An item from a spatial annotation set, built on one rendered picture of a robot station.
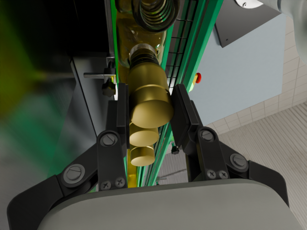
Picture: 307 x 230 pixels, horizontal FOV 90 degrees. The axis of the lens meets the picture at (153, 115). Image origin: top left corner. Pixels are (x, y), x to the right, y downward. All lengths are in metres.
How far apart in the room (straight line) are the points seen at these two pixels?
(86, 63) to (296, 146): 2.96
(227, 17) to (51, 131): 0.71
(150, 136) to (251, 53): 0.86
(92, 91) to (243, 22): 0.65
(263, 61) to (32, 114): 1.02
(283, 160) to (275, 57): 2.12
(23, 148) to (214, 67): 0.85
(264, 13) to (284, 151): 2.44
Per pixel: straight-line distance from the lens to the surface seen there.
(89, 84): 0.48
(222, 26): 0.78
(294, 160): 3.01
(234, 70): 0.98
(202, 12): 0.38
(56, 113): 0.26
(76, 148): 0.45
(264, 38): 0.96
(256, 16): 0.84
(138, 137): 0.16
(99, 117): 0.59
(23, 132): 0.20
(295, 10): 0.56
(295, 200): 2.91
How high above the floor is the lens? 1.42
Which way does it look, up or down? 39 degrees down
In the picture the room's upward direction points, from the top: 171 degrees clockwise
